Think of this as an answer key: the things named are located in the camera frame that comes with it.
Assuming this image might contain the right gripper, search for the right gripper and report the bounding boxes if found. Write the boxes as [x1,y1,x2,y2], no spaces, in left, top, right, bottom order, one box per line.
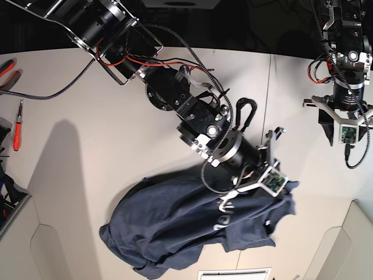
[218,127,285,212]

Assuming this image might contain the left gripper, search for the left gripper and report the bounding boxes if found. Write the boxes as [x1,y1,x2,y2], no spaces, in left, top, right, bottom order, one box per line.
[302,96,372,146]

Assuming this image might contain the dark blue t-shirt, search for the dark blue t-shirt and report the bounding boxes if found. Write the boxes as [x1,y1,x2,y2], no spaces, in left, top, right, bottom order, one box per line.
[99,171,298,279]

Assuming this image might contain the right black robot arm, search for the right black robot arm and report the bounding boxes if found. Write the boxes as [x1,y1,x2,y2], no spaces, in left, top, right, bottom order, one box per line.
[14,1,288,211]

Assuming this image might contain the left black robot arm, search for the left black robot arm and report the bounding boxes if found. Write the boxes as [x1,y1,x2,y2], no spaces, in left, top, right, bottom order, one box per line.
[304,1,372,146]

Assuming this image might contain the white vent panel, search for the white vent panel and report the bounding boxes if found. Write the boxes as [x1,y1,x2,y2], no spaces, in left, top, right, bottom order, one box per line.
[198,268,272,280]

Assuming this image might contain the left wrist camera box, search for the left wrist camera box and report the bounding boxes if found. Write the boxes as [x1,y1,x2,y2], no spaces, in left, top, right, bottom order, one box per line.
[339,123,359,146]

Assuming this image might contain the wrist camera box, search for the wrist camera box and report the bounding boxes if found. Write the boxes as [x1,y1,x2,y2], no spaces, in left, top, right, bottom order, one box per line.
[339,123,359,146]
[261,168,288,197]

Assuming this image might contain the braided camera cable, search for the braided camera cable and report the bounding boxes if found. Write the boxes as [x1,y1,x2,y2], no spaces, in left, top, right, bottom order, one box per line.
[345,122,371,169]

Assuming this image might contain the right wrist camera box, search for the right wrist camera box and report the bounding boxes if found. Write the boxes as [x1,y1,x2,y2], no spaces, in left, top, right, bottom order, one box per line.
[261,168,288,197]

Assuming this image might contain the braided right arm cable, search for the braided right arm cable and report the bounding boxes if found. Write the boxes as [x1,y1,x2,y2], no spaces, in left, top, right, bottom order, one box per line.
[0,24,234,196]

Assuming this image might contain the orange handled screwdriver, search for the orange handled screwdriver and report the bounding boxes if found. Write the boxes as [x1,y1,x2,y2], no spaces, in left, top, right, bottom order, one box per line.
[13,100,23,151]

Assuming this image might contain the orange handled pliers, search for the orange handled pliers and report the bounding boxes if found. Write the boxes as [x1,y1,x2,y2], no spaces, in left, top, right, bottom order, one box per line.
[1,58,23,90]

